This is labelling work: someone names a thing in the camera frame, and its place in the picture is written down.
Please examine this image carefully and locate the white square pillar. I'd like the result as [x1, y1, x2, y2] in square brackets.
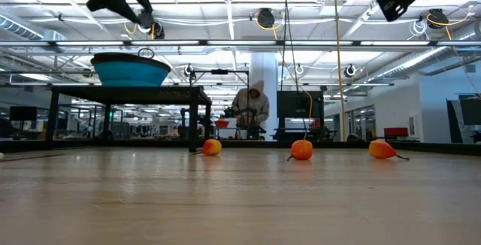
[250, 52, 280, 141]

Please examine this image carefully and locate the small orange pepper middle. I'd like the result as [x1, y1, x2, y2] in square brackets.
[287, 138, 314, 162]

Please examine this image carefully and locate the black ceiling cable reel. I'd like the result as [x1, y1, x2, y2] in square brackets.
[137, 10, 166, 40]
[427, 8, 450, 30]
[257, 7, 276, 29]

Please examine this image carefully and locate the blue grey collapsible colander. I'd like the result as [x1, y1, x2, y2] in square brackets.
[89, 52, 172, 87]

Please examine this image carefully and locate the black perforated metal shelf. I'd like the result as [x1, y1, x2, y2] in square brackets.
[44, 84, 213, 152]

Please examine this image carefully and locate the thick yellow hanging cable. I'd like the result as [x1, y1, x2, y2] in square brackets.
[332, 0, 349, 142]

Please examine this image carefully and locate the small orange yellow pear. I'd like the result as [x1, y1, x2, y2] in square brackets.
[368, 140, 410, 161]

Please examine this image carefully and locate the black wall monitor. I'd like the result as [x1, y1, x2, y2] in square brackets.
[277, 89, 325, 119]

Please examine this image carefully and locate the person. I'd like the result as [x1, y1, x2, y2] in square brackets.
[231, 80, 271, 141]

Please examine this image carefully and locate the black framed screen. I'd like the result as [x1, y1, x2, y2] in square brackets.
[446, 93, 481, 144]

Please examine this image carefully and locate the red box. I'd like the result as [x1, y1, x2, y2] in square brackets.
[383, 126, 410, 138]

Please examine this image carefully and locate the small orange pepper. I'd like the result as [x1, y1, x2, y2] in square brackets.
[287, 138, 314, 162]
[193, 138, 222, 156]

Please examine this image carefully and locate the black distant station frame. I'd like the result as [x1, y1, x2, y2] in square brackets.
[189, 68, 251, 141]

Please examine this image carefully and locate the black metal table frame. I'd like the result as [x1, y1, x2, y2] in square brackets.
[0, 138, 481, 156]

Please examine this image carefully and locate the small orange pepper left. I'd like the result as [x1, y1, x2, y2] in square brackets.
[193, 138, 222, 156]

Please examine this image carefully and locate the small black monitor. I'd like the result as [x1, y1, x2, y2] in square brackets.
[9, 105, 38, 122]

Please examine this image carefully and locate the thin yellow hanging cable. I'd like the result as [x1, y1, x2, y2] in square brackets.
[300, 86, 314, 141]

